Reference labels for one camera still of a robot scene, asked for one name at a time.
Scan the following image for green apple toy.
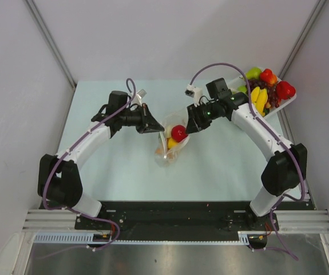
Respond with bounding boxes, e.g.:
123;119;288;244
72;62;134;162
237;85;248;95

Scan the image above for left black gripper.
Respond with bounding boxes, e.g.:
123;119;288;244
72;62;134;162
120;103;164;134

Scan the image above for dark purple grape bunch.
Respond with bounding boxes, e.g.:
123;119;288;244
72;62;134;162
248;80;281;110

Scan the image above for white radish toy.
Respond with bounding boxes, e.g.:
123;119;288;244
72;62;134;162
164;125;173;139

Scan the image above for white slotted cable duct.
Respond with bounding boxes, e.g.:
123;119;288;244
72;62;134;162
34;232;116;243

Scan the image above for yellow orange fruit toy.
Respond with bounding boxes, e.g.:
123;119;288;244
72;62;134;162
167;137;179;150

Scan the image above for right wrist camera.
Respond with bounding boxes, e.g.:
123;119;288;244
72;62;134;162
185;84;203;106

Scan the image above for green pear toy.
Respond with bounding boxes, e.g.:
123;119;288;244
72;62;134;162
245;67;263;80

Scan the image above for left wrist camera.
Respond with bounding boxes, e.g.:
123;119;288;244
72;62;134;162
132;89;146;106

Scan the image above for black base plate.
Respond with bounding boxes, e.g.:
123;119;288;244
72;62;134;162
39;201;315;241

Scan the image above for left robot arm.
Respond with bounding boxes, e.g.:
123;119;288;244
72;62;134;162
37;89;164;229

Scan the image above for aluminium frame rail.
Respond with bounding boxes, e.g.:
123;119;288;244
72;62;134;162
22;210;329;234

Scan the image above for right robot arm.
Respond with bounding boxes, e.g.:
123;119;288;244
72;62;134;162
185;78;307;230

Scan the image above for white plastic food basket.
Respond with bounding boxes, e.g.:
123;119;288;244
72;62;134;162
228;76;296;117

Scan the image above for red bell pepper toy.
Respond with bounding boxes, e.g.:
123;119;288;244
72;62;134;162
276;81;296;100

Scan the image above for yellow banana bunch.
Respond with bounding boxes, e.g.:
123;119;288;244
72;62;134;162
251;87;268;116

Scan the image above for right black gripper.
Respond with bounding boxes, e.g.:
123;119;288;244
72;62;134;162
186;101;220;135

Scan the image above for clear zip top bag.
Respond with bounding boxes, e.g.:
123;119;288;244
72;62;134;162
154;109;189;167

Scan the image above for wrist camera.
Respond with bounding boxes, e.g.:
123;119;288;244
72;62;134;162
132;89;146;106
185;84;203;106

